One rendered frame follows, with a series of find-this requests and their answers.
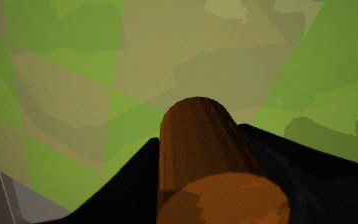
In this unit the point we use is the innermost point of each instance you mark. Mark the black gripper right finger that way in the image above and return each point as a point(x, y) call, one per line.
point(320, 188)

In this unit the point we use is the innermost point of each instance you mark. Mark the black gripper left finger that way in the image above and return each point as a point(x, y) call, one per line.
point(130, 197)

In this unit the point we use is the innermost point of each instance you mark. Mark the orange knob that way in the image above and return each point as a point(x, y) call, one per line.
point(209, 173)

